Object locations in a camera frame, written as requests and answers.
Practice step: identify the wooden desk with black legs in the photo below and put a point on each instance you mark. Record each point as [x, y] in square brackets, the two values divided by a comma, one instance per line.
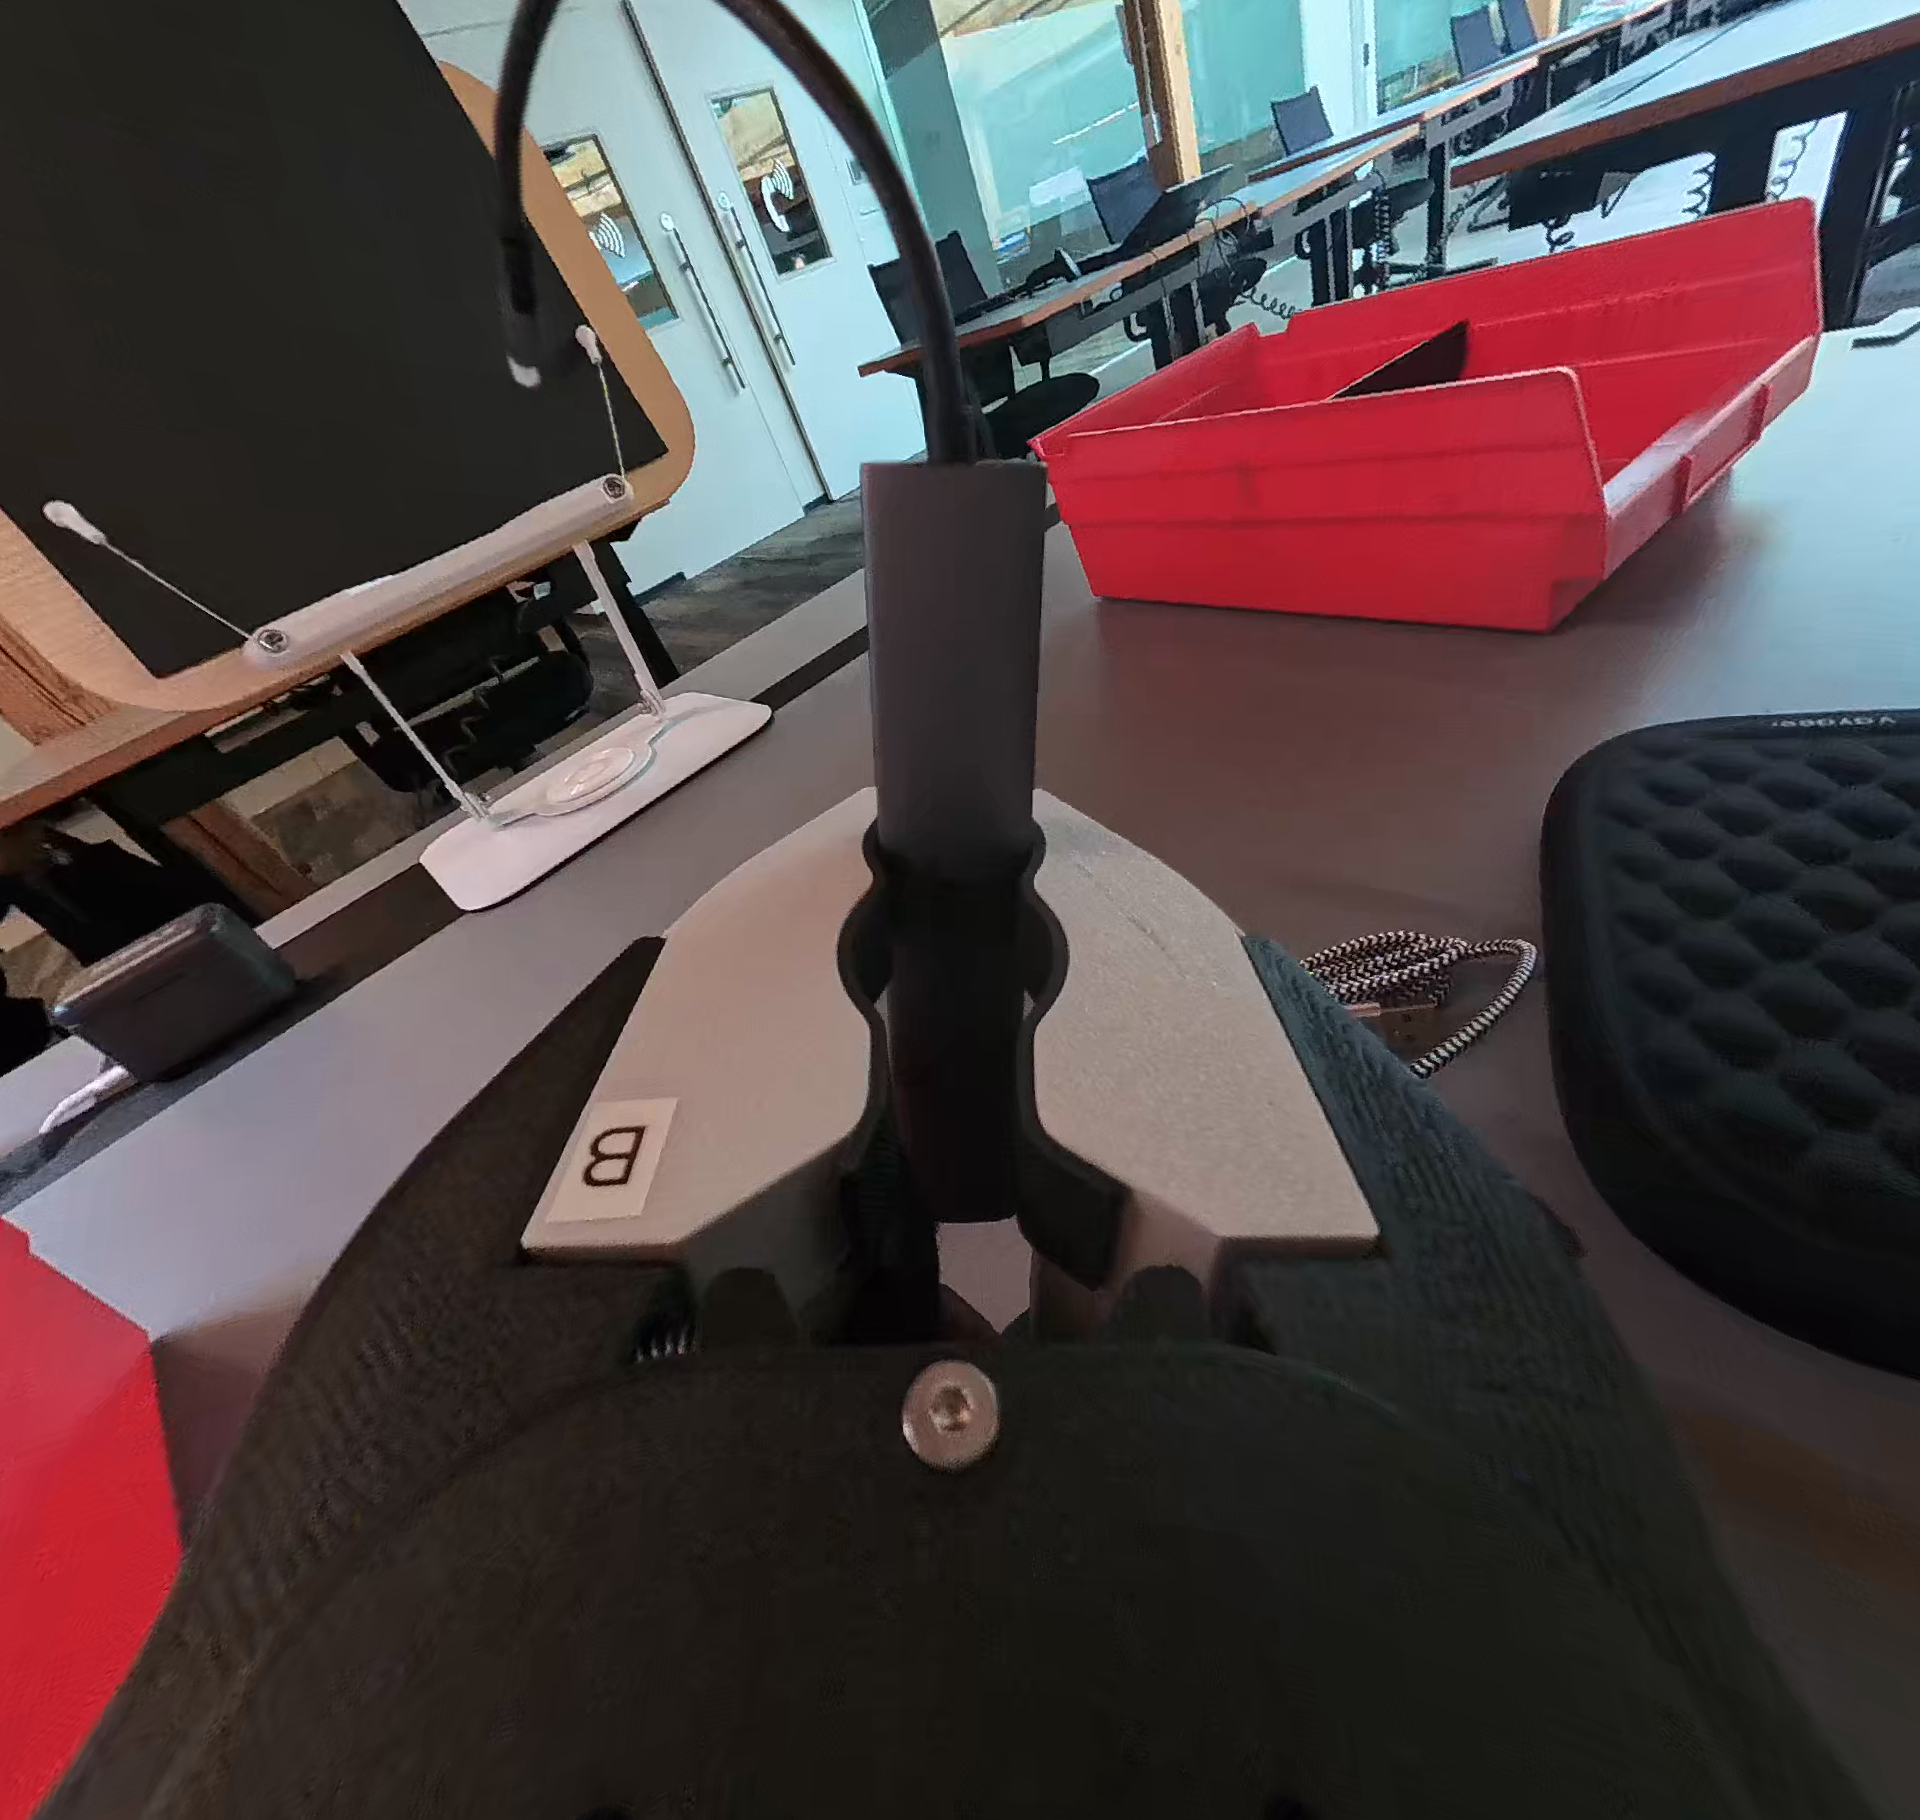
[90, 779]

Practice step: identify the wooden support post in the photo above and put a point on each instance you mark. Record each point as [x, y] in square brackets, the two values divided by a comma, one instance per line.
[1156, 19]

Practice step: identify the red bin with black divider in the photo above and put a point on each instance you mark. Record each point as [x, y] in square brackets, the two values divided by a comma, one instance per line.
[1351, 531]

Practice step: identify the row of office desks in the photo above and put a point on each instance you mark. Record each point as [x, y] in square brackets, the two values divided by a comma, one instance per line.
[1650, 96]

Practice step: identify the small grey box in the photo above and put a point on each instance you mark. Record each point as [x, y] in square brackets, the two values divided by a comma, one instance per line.
[181, 989]

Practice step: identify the black board with wooden frame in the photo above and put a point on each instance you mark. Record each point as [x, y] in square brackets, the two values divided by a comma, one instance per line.
[226, 275]

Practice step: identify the white board stand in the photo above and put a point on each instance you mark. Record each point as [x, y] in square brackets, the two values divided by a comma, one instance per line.
[600, 785]

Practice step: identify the white door with window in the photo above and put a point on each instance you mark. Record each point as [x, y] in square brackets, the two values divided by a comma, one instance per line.
[803, 336]
[729, 456]

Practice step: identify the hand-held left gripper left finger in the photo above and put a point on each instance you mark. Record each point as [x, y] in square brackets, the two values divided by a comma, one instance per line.
[719, 1056]

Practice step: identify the black honeycomb cushion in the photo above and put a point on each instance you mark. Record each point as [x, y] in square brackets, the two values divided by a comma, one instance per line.
[1740, 951]

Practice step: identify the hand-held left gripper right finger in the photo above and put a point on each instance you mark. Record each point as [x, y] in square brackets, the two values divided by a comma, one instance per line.
[1186, 1056]

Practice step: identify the red storage bin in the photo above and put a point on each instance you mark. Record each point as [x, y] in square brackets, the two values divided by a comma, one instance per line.
[77, 1474]

